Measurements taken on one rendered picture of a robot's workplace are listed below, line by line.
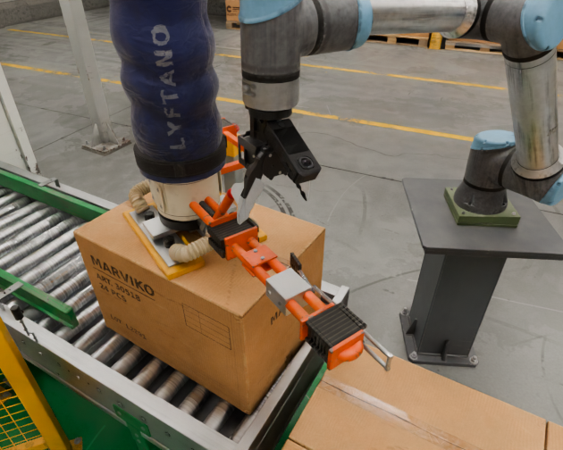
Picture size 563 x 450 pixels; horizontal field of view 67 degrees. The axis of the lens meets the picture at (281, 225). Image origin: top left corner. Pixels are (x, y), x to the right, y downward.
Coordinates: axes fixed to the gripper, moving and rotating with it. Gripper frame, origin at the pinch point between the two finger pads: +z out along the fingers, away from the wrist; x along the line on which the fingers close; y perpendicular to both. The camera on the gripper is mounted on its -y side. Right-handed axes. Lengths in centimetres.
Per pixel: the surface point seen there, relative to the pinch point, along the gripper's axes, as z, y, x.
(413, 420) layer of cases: 67, -22, -31
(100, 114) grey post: 89, 331, -41
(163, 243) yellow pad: 24.8, 36.5, 11.0
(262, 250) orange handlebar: 12.7, 6.3, -0.7
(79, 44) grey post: 31, 330, -37
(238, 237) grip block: 12.1, 12.2, 1.7
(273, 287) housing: 13.0, -4.4, 3.7
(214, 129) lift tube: -5.1, 31.9, -4.1
